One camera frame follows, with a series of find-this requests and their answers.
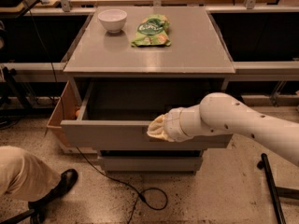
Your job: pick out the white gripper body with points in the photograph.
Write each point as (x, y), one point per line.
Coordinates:
(172, 124)

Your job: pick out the grey top drawer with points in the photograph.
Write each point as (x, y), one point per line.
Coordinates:
(115, 115)

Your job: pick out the grey drawer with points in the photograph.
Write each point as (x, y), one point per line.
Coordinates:
(115, 115)
(150, 164)

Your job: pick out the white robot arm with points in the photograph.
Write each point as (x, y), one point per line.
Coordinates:
(219, 113)

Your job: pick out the grey drawer cabinet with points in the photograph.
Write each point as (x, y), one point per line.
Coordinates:
(196, 53)

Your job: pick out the grey lower drawer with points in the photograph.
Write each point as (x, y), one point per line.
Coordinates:
(150, 164)

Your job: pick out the green chip bag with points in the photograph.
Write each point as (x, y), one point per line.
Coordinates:
(152, 32)

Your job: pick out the orange ball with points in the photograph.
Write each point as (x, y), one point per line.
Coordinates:
(77, 113)

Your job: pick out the cardboard box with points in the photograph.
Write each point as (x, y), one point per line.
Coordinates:
(65, 110)

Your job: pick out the black metal stand leg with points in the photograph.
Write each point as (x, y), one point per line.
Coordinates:
(275, 191)

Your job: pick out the black shoe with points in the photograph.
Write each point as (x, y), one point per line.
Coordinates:
(68, 180)

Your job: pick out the white bowl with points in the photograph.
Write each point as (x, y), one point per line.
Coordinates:
(113, 20)

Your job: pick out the person's leg in beige trousers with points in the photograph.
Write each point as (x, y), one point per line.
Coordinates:
(23, 176)

